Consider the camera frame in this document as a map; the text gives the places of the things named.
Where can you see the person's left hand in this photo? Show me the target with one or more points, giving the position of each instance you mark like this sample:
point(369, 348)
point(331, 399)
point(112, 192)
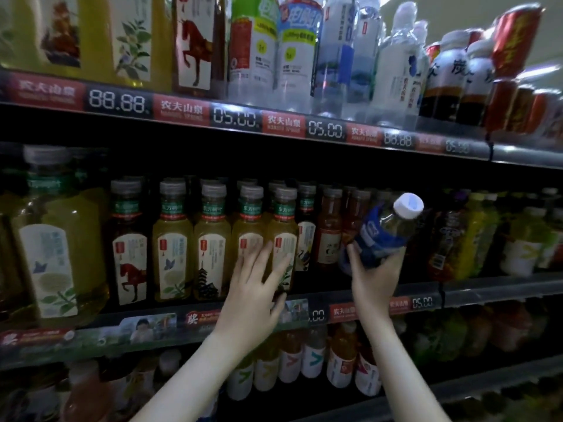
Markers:
point(250, 312)

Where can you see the person's right hand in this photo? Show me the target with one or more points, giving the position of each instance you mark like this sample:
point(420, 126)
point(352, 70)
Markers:
point(376, 290)

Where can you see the blue label bottle white cap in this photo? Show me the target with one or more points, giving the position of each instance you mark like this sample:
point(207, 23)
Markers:
point(382, 232)

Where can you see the row of tea juice bottles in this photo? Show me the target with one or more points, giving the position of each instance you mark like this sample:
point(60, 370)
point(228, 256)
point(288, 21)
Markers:
point(290, 356)

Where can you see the brown tea bottle horse label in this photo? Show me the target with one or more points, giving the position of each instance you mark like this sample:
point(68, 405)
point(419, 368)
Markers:
point(127, 259)
point(195, 48)

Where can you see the black label coffee bottle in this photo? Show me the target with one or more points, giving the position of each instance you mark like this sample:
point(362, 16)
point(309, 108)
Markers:
point(477, 83)
point(444, 79)

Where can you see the row of clear water bottles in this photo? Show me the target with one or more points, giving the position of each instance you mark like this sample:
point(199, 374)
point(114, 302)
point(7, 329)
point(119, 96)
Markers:
point(299, 57)

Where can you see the row of yellow tea bottles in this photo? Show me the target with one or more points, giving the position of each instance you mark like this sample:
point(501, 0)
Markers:
point(92, 39)

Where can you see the person's right forearm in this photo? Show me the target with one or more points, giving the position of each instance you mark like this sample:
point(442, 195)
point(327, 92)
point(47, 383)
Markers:
point(400, 373)

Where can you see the person's left forearm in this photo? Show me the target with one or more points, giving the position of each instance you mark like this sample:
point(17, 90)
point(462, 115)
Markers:
point(189, 386)

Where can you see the green pictured price label strip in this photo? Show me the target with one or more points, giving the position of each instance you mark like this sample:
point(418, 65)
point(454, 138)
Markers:
point(145, 327)

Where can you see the red black price label strip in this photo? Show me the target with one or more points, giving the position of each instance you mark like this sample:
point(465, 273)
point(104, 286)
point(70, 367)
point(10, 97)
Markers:
point(118, 101)

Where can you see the stack of red drink cans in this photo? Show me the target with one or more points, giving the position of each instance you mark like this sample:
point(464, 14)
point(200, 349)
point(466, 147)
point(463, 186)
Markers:
point(514, 39)

